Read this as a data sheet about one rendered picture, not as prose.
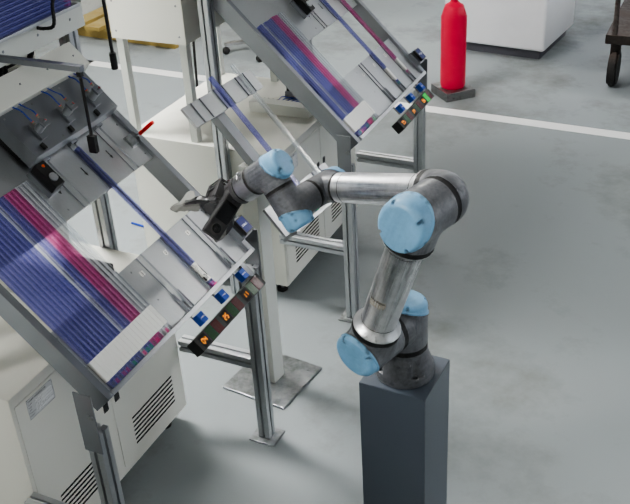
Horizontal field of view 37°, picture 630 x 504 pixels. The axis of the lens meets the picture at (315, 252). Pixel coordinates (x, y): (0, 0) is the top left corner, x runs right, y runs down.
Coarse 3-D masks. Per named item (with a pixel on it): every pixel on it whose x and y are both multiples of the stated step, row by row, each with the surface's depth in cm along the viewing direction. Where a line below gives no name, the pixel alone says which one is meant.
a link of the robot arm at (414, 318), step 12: (408, 300) 232; (420, 300) 232; (408, 312) 229; (420, 312) 230; (408, 324) 230; (420, 324) 232; (408, 336) 230; (420, 336) 234; (408, 348) 235; (420, 348) 236
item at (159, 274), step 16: (176, 224) 257; (192, 224) 260; (160, 240) 250; (176, 240) 254; (192, 240) 257; (208, 240) 261; (224, 240) 265; (144, 256) 244; (160, 256) 248; (176, 256) 251; (192, 256) 254; (208, 256) 258; (224, 256) 261; (240, 256) 265; (128, 272) 239; (144, 272) 242; (160, 272) 245; (176, 272) 248; (192, 272) 251; (208, 272) 255; (224, 272) 258; (144, 288) 239; (160, 288) 242; (176, 288) 245; (192, 288) 248; (208, 288) 252; (160, 304) 239; (176, 304) 242; (192, 304) 245; (176, 320) 240
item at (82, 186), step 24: (0, 144) 236; (72, 144) 250; (120, 144) 260; (0, 168) 232; (24, 168) 236; (72, 168) 245; (120, 168) 255; (0, 192) 228; (72, 192) 241; (96, 192) 246; (72, 216) 237
